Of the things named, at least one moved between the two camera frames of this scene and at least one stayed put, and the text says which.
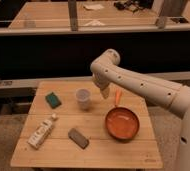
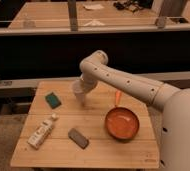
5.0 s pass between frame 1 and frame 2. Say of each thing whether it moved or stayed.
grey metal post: stayed
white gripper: moved
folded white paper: stayed
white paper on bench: stayed
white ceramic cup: moved
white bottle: stayed
